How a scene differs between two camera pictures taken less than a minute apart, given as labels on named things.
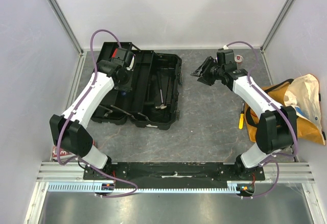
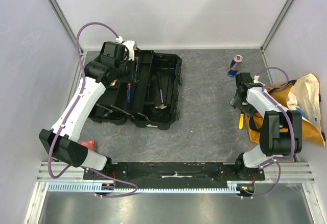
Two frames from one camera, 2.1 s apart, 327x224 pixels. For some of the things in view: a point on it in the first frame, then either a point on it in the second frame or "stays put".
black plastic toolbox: [153, 101] stays put
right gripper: [209, 70] -> [236, 101]
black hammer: [166, 91] stays put
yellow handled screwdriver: [241, 119] stays put
